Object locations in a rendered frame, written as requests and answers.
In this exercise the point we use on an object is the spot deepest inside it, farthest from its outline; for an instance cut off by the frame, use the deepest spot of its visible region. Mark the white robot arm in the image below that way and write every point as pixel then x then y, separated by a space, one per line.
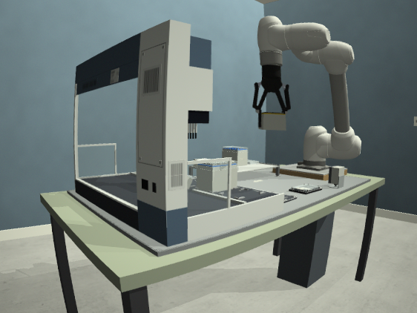
pixel 272 39

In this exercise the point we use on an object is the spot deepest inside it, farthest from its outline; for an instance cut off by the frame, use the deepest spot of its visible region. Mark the yellow tip rack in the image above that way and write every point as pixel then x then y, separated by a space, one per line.
pixel 273 121

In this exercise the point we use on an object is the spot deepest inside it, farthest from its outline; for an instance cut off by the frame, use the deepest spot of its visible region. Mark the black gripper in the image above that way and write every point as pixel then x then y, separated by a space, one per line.
pixel 271 82

